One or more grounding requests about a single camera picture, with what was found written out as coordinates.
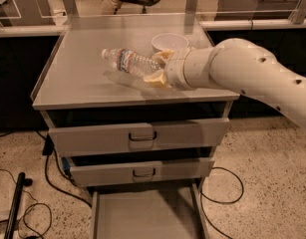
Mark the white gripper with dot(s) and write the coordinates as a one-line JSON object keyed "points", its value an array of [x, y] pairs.
{"points": [[175, 69]]}

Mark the clear plastic water bottle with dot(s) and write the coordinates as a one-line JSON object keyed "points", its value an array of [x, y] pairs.
{"points": [[130, 62]]}

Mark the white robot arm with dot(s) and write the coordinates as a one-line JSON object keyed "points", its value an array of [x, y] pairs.
{"points": [[239, 66]]}

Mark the grey drawer cabinet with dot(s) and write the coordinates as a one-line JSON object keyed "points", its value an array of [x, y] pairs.
{"points": [[79, 88]]}

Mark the grey top drawer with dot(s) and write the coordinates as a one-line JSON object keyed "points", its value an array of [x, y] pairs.
{"points": [[114, 138]]}

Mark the grey drawer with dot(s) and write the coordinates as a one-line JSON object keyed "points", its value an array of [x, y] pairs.
{"points": [[162, 210], [114, 138], [145, 166]]}

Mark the grey middle drawer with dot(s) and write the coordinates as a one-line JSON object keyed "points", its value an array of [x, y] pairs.
{"points": [[145, 166]]}

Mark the grey bottom drawer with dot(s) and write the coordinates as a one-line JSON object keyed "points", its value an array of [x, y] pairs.
{"points": [[162, 210]]}

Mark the white ceramic bowl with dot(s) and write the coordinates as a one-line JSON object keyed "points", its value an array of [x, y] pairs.
{"points": [[169, 41]]}

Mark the grey desk background right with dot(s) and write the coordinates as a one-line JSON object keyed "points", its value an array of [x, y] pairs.
{"points": [[254, 9]]}

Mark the clear acrylic barrier panel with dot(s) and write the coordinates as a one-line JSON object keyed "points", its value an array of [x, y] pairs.
{"points": [[212, 14]]}

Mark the grey cabinet background left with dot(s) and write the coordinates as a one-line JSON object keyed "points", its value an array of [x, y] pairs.
{"points": [[25, 13]]}

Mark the black pole on floor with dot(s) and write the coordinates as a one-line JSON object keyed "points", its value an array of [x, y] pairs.
{"points": [[12, 217]]}

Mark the black top drawer handle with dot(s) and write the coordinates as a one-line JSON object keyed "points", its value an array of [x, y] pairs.
{"points": [[138, 138]]}

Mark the black drawer handle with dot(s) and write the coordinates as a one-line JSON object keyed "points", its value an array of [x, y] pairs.
{"points": [[144, 172], [138, 138]]}

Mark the black middle drawer handle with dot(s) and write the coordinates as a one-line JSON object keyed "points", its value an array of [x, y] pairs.
{"points": [[144, 172]]}

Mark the grey metal post left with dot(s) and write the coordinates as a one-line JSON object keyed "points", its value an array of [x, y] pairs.
{"points": [[71, 8]]}

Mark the white ledge rail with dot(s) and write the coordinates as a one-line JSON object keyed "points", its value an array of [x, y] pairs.
{"points": [[237, 25]]}

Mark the grey metal post right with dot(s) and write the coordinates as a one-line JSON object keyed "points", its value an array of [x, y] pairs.
{"points": [[298, 15]]}

